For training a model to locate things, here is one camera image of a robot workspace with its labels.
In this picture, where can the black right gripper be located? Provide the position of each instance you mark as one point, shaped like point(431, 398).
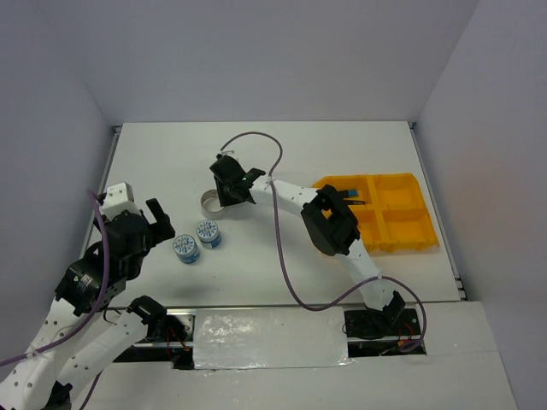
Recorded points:
point(224, 199)

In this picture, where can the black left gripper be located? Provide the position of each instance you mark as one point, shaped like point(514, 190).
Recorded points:
point(157, 231)

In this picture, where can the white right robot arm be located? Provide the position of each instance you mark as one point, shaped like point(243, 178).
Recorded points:
point(331, 225)

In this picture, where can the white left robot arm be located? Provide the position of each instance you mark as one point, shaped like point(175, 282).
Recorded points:
point(54, 369)

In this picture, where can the silver tape roll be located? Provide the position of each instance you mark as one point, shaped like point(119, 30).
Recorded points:
point(211, 205)

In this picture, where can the yellow compartment tray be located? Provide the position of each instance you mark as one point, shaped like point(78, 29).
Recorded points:
point(391, 211)

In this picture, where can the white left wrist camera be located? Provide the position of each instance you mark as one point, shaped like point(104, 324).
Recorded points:
point(118, 199)

